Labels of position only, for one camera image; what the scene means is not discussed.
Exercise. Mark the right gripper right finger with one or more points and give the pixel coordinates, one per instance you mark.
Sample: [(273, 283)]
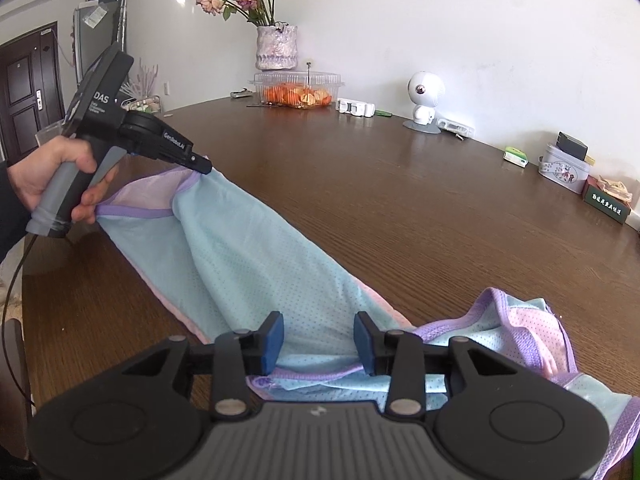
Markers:
[(399, 355)]

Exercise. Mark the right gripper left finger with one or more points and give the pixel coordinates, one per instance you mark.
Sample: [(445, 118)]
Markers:
[(237, 356)]

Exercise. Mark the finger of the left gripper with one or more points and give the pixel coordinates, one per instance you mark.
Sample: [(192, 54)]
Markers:
[(195, 162)]

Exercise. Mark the pink blue mesh garment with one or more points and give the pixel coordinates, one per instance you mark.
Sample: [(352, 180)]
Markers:
[(219, 259)]

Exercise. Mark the person left hand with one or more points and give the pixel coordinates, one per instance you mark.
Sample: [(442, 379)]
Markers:
[(30, 176)]

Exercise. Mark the dark wooden door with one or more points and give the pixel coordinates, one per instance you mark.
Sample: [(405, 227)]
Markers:
[(31, 97)]

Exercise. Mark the plastic box of oranges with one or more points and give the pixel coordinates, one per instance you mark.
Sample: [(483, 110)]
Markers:
[(296, 88)]

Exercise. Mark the purple flower vase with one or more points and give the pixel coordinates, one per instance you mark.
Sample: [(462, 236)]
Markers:
[(276, 47)]

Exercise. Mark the white small plug device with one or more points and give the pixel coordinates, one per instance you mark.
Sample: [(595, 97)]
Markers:
[(355, 108)]

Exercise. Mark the green tissue pack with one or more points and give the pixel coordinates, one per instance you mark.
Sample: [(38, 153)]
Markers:
[(515, 156)]

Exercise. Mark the white rectangular device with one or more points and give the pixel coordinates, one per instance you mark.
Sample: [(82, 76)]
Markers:
[(455, 128)]

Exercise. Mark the grey cartoon tin box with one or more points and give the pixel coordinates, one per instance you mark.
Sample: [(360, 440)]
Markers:
[(563, 169)]

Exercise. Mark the red green tea box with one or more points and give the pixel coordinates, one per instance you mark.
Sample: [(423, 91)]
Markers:
[(604, 202)]

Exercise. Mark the black charger block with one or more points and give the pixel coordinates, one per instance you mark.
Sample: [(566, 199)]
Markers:
[(571, 146)]

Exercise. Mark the beige dental mould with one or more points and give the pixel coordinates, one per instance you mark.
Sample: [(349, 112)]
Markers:
[(616, 189)]

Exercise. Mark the white robot figurine camera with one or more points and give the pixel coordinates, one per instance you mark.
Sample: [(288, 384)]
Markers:
[(423, 91)]

